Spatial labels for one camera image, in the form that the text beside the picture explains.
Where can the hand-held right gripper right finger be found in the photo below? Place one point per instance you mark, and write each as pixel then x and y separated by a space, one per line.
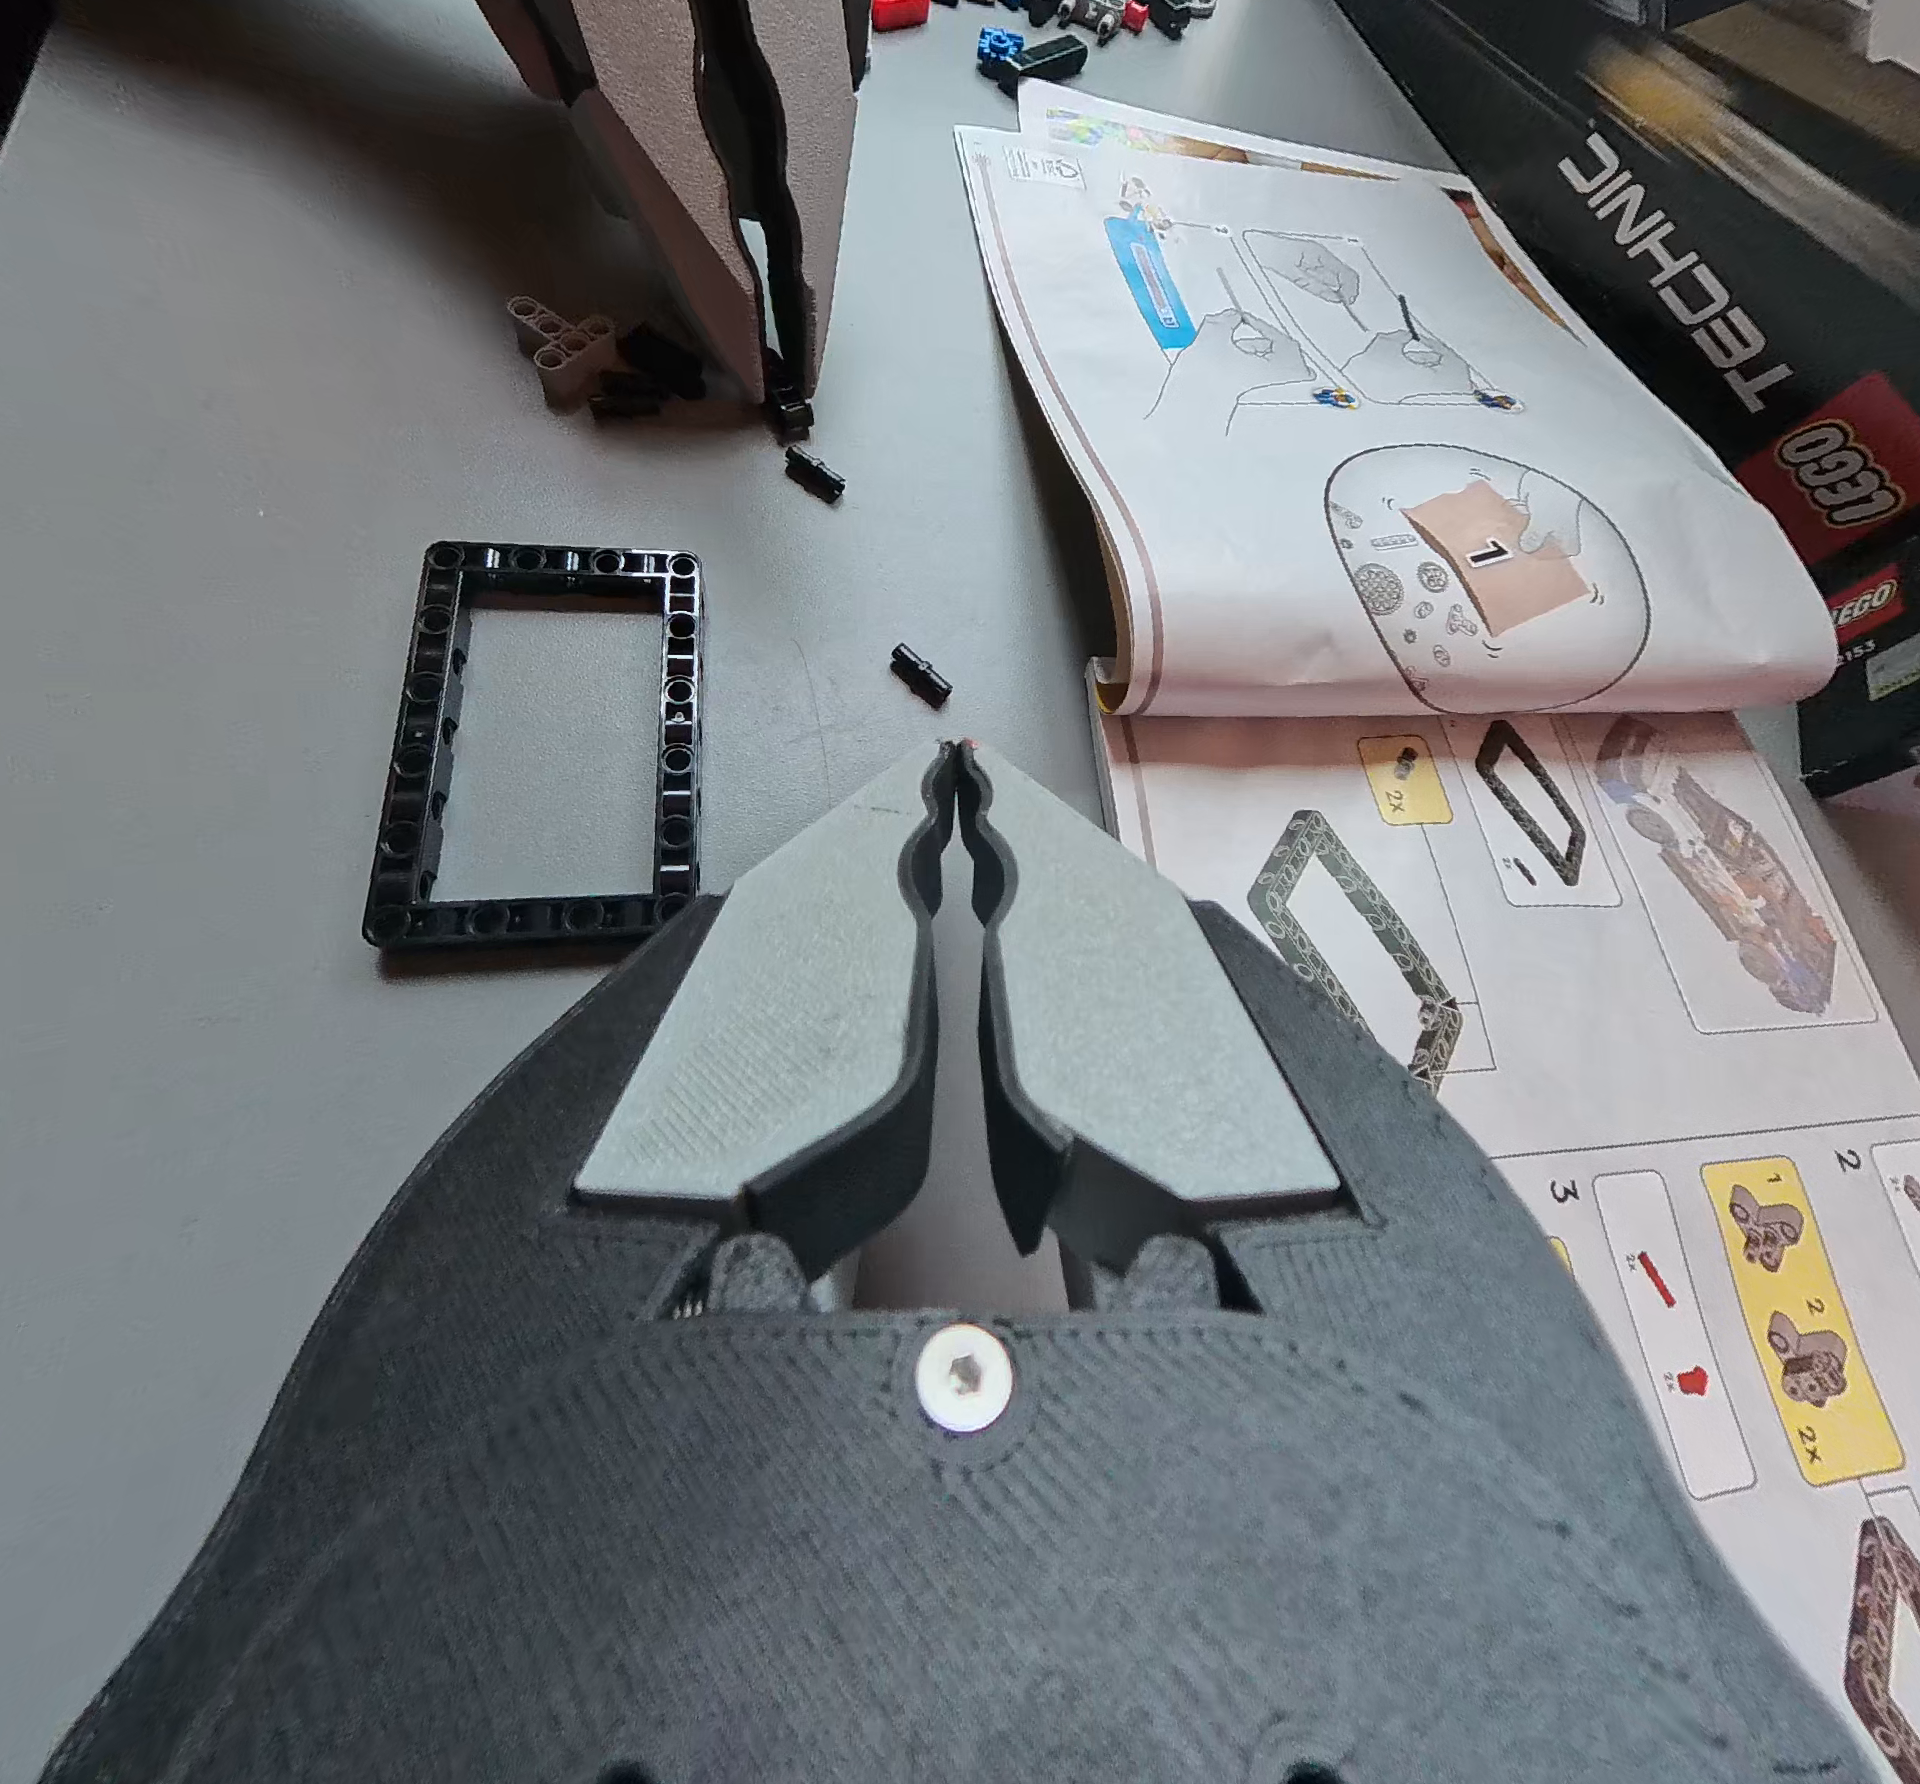
pixel 1140 1048

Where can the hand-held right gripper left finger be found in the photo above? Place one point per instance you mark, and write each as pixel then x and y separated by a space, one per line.
pixel 779 1035

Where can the black rectangular lego frame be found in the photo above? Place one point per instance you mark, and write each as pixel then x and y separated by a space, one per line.
pixel 679 734

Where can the black lego pin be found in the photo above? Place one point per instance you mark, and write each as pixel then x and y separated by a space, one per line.
pixel 922 670
pixel 791 411
pixel 815 475

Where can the small blue lego piece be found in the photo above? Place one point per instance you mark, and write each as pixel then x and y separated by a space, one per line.
pixel 998 48

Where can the short black lego beam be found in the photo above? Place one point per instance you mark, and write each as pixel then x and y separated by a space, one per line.
pixel 1052 60

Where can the grey lego connector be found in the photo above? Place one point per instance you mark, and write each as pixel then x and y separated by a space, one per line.
pixel 564 347

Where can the black lego pieces cluster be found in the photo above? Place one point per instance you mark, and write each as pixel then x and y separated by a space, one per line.
pixel 648 375

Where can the lego instruction booklet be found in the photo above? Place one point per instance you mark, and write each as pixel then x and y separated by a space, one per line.
pixel 1352 315

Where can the black lego set box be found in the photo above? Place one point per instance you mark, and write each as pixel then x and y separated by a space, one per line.
pixel 1649 164

